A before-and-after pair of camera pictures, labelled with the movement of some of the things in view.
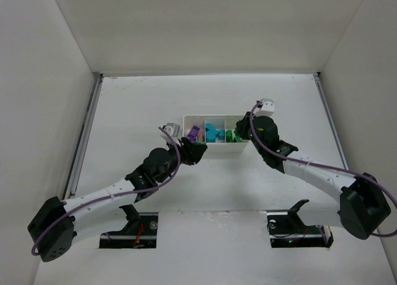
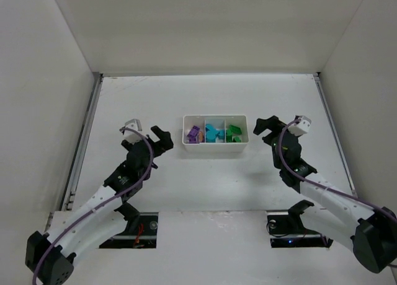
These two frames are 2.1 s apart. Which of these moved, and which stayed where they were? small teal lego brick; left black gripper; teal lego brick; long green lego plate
Moved: left black gripper; long green lego plate
Stayed: teal lego brick; small teal lego brick
